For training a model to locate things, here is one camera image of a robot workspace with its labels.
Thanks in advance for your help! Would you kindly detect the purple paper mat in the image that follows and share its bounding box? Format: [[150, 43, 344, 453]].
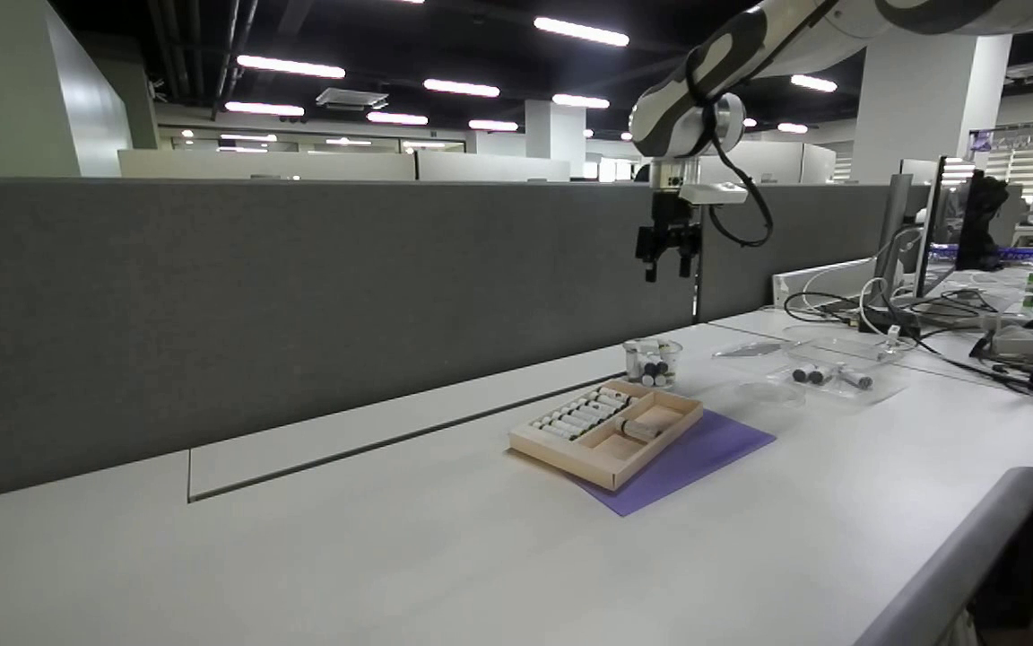
[[584, 410, 778, 522]]

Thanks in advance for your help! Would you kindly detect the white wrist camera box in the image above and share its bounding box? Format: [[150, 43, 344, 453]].
[[655, 159, 754, 208]]

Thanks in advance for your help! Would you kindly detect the white building column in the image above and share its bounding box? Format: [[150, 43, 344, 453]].
[[851, 29, 1014, 189]]

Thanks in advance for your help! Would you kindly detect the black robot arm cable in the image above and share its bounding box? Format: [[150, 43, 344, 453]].
[[682, 48, 778, 250]]

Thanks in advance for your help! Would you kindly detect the grey computer monitor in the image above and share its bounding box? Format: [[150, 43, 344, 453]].
[[875, 153, 954, 303]]

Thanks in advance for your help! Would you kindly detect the clear glass beaker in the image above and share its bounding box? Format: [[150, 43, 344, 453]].
[[621, 336, 690, 388]]

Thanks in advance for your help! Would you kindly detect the green square building column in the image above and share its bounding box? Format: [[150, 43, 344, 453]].
[[0, 0, 135, 181]]

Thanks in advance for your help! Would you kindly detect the white power strip box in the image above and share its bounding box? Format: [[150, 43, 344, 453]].
[[767, 255, 881, 313]]

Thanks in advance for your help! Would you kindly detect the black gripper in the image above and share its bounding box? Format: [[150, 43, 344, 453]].
[[636, 189, 705, 288]]

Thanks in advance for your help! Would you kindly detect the tangled cable bundle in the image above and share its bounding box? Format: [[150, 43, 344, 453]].
[[782, 270, 1003, 351]]

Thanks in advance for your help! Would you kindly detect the white low cabinet row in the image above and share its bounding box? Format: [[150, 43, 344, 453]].
[[117, 145, 580, 187]]

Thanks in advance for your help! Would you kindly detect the wooden compartment tray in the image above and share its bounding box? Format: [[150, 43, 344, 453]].
[[507, 376, 705, 494]]

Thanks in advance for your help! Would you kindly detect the grey fabric desk partition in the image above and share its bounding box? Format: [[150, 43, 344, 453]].
[[0, 177, 704, 512], [695, 181, 905, 323]]

